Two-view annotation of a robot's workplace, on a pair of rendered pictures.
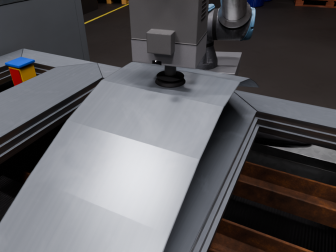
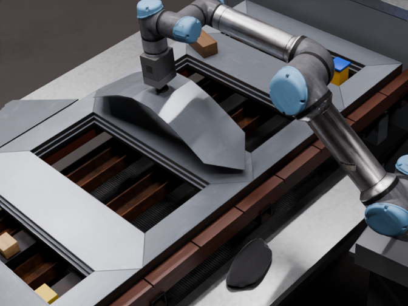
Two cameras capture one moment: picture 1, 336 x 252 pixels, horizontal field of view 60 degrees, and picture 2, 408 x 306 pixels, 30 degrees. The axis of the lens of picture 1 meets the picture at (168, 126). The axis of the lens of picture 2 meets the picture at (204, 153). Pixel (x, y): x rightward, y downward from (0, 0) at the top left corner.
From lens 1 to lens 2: 2.45 m
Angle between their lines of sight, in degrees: 84
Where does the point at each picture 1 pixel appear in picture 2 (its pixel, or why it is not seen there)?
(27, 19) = not seen: outside the picture
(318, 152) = (215, 285)
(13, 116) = (253, 76)
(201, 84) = (153, 96)
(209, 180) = (155, 142)
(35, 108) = (261, 83)
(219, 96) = (139, 98)
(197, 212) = (138, 135)
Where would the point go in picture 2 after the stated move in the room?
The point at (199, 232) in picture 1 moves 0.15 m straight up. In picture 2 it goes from (129, 133) to (122, 96)
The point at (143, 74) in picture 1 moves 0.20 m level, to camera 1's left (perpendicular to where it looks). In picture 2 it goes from (173, 82) to (194, 48)
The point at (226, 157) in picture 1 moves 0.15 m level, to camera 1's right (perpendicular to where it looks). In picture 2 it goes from (168, 153) to (150, 186)
